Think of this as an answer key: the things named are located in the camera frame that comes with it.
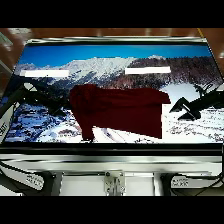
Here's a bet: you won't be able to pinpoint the silver frame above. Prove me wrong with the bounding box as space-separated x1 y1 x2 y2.
0 35 224 197

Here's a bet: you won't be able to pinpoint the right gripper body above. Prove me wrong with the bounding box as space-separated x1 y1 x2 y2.
187 94 212 116

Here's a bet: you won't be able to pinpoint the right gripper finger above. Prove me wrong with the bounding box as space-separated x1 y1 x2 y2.
168 96 192 114
177 109 202 122

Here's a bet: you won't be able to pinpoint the dark red T-shirt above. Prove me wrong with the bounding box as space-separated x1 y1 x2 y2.
68 83 172 142

